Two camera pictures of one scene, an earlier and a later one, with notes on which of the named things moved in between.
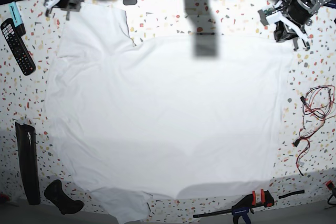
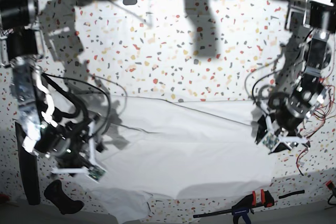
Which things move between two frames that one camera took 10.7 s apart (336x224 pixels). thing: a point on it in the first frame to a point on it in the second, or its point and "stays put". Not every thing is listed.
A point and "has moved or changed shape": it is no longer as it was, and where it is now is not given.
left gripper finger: [303, 36] to [280, 146]
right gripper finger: [48, 5] to [93, 171]
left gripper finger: [281, 34] to [262, 127]
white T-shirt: [157, 118] has moved or changed shape
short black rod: [292, 193] stays put
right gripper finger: [73, 4] to [92, 128]
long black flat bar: [25, 136] stays put
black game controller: [55, 193] stays put
